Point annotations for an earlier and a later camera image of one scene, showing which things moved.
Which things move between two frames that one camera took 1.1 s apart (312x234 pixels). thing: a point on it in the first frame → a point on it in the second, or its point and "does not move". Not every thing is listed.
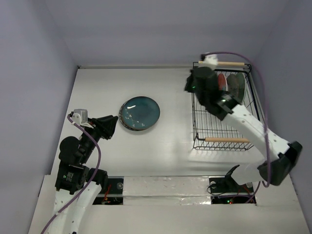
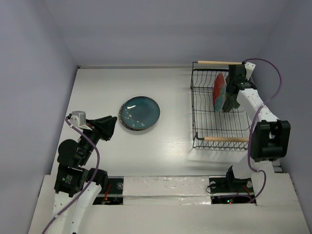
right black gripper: [197, 75] → [234, 90]
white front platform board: [179, 205] does not move
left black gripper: [104, 125] does not move
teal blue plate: [139, 113] does not move
